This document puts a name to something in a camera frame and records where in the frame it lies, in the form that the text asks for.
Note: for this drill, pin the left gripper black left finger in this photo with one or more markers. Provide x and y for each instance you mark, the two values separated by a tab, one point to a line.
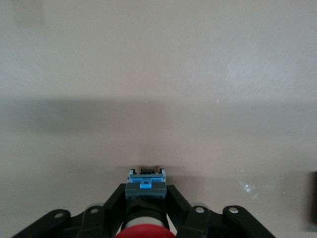
94	218

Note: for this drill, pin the dark brown cylinder capacitor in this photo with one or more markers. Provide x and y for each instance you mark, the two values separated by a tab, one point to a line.
313	197

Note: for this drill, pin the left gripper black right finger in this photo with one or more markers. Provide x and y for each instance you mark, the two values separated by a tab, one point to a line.
200	218

